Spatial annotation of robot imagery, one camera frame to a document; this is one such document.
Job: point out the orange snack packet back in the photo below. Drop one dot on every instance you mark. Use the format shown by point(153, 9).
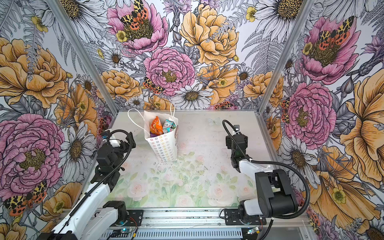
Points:
point(156, 127)

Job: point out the teal Fox's candy packet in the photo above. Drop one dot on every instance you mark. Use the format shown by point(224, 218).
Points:
point(168, 126)

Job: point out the white paper bag with cartoon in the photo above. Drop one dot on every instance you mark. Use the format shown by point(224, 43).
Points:
point(164, 146)

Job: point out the green circuit board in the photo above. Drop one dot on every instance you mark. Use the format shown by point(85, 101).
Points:
point(123, 231)
point(253, 231)

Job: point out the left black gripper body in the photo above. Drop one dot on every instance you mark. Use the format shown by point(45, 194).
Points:
point(120, 151)

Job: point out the aluminium frame post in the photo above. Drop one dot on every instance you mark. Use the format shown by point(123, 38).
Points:
point(60, 14)
point(291, 40)

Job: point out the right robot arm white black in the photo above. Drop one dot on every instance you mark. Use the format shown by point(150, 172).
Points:
point(275, 198)

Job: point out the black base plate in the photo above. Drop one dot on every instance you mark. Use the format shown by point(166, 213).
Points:
point(129, 218)
point(236, 217)

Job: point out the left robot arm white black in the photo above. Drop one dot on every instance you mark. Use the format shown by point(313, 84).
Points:
point(91, 217)

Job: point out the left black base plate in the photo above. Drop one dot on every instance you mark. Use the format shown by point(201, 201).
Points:
point(129, 218)

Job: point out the left green circuit board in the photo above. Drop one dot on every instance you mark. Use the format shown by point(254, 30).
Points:
point(123, 231)

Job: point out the aluminium front rail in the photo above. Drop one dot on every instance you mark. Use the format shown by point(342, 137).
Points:
point(172, 218)

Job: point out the right aluminium frame post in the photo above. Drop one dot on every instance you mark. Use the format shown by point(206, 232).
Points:
point(291, 40)

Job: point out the right green circuit board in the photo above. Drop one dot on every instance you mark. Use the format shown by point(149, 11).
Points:
point(253, 231)

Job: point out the white vented cable duct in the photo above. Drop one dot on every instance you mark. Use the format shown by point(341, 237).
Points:
point(182, 234)

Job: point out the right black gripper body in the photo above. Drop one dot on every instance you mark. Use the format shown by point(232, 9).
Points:
point(229, 141)

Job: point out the left aluminium frame post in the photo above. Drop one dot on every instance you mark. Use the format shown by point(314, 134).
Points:
point(60, 14)

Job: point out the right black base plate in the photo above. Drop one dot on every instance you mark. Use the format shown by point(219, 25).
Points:
point(236, 217)

